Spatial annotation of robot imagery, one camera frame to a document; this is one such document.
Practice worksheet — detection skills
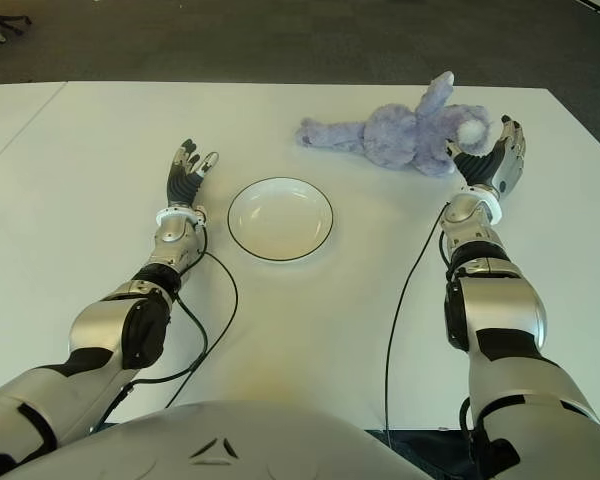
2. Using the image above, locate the purple plush rabbit doll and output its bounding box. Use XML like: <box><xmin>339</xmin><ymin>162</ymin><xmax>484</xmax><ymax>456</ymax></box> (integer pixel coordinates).
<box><xmin>294</xmin><ymin>70</ymin><xmax>493</xmax><ymax>178</ymax></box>

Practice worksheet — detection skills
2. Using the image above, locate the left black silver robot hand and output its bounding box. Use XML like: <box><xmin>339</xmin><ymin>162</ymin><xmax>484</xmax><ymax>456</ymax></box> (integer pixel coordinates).
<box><xmin>165</xmin><ymin>138</ymin><xmax>220</xmax><ymax>207</ymax></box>

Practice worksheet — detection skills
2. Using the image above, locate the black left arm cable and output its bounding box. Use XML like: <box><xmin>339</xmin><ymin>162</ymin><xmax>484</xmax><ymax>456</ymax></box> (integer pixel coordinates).
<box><xmin>87</xmin><ymin>219</ymin><xmax>240</xmax><ymax>437</ymax></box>

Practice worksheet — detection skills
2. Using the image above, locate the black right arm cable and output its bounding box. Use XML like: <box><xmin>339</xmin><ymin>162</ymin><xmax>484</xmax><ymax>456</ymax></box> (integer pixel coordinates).
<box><xmin>382</xmin><ymin>202</ymin><xmax>457</xmax><ymax>447</ymax></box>

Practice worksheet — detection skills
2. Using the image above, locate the white plate black rim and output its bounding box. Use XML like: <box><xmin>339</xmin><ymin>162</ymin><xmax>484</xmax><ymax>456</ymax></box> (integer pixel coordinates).
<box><xmin>226</xmin><ymin>176</ymin><xmax>336</xmax><ymax>263</ymax></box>

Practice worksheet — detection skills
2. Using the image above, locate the black office chair base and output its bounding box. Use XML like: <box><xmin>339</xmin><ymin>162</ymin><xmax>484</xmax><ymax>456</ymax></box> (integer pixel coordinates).
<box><xmin>0</xmin><ymin>10</ymin><xmax>33</xmax><ymax>37</ymax></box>

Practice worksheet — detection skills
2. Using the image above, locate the silver robot torso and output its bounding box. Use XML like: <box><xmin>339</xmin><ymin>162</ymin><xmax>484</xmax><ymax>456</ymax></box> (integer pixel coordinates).
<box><xmin>86</xmin><ymin>399</ymin><xmax>417</xmax><ymax>480</ymax></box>

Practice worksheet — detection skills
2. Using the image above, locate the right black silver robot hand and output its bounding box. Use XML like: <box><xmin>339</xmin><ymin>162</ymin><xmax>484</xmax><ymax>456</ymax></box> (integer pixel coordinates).
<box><xmin>444</xmin><ymin>114</ymin><xmax>527</xmax><ymax>202</ymax></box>

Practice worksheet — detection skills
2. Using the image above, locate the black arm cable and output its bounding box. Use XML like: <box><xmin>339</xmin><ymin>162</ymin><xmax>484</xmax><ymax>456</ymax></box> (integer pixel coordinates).
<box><xmin>382</xmin><ymin>202</ymin><xmax>457</xmax><ymax>447</ymax></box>
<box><xmin>87</xmin><ymin>219</ymin><xmax>240</xmax><ymax>437</ymax></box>

